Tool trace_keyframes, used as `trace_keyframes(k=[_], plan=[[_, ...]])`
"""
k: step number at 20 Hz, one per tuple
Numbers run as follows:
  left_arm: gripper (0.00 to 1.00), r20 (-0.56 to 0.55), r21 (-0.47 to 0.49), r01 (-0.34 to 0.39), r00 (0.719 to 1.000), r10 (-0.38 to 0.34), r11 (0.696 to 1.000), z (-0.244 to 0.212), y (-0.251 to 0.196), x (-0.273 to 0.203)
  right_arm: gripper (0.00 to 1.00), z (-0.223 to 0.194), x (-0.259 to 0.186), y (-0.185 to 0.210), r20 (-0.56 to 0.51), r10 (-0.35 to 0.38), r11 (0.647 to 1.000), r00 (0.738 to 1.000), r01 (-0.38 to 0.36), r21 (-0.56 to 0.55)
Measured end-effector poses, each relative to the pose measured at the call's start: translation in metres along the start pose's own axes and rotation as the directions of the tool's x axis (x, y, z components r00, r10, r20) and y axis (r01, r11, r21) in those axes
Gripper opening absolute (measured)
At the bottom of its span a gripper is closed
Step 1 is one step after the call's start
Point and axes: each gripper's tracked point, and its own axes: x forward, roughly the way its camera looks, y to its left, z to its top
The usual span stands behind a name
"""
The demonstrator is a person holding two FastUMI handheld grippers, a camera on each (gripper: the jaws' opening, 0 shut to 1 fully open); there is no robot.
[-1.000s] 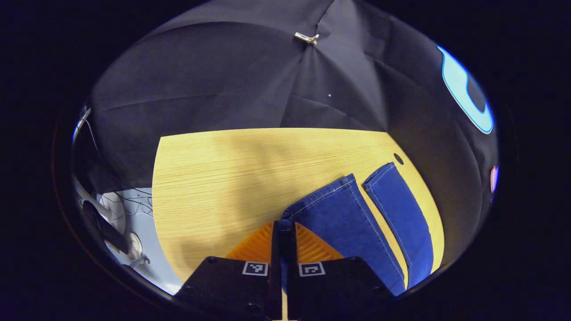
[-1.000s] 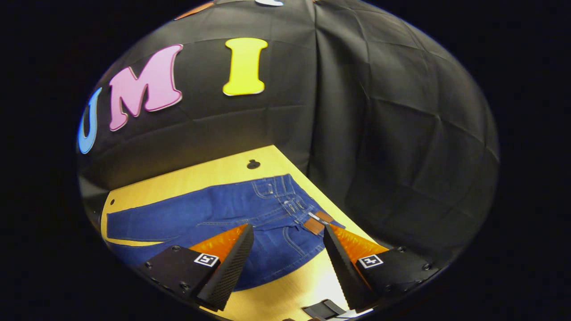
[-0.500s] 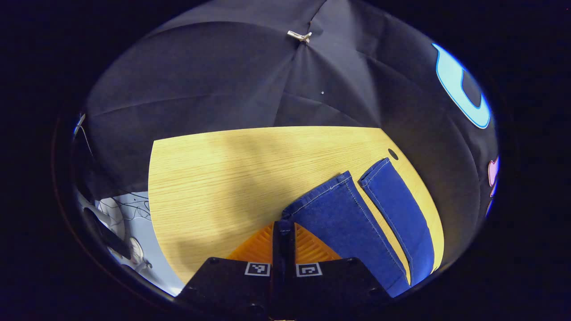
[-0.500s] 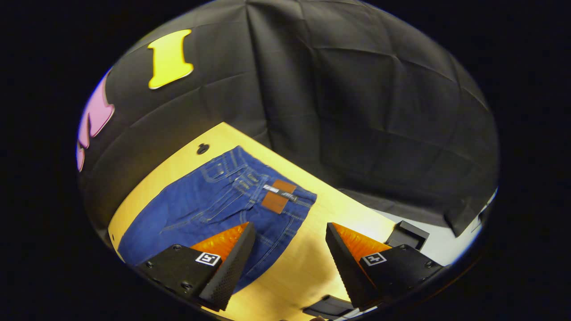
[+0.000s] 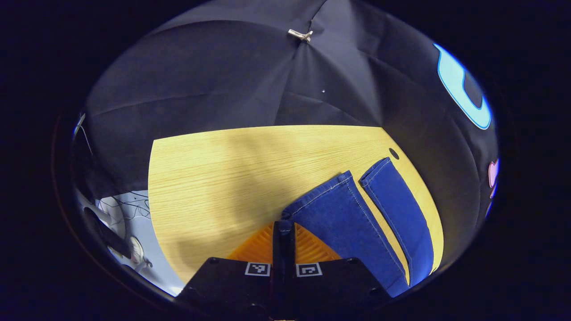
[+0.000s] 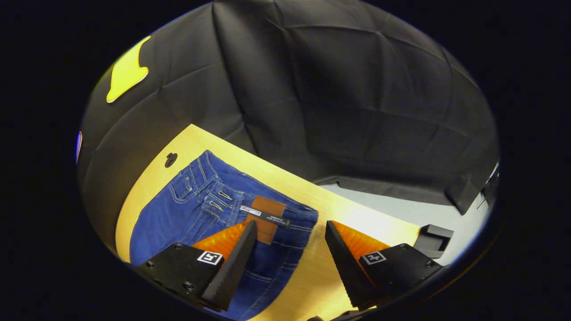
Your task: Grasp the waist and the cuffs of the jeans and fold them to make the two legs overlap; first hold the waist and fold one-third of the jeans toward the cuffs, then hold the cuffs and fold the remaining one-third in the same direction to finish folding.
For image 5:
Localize black backdrop cloth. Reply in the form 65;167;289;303
71;0;499;268

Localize white stand base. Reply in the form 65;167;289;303
128;236;153;273

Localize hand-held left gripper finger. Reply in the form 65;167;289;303
284;221;393;318
176;221;285;318

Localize black stand leg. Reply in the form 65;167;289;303
84;207;132;260

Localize blue jeans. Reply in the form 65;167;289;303
281;157;435;298

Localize thin black cables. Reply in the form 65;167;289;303
96;192;150;220

